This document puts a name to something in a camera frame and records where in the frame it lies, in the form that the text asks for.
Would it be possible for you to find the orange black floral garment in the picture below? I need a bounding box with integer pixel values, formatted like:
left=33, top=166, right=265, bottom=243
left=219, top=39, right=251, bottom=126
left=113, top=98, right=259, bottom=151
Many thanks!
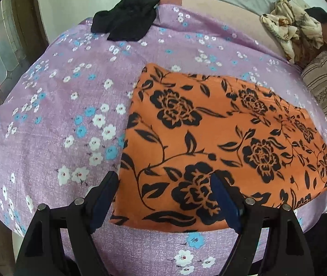
left=110, top=63, right=327, bottom=232

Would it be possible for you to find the purple floral bedsheet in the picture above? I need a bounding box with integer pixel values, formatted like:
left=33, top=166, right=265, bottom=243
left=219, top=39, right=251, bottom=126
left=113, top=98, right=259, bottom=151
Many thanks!
left=0, top=4, right=327, bottom=275

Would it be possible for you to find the cream brown floral blanket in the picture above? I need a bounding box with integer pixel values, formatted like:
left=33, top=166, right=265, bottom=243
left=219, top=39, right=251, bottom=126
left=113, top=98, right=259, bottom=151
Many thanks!
left=260, top=0, right=324, bottom=68

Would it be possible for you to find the black cloth bundle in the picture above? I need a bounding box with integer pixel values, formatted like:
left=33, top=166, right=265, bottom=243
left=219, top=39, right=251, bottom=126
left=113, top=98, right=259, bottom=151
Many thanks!
left=91, top=0, right=160, bottom=42

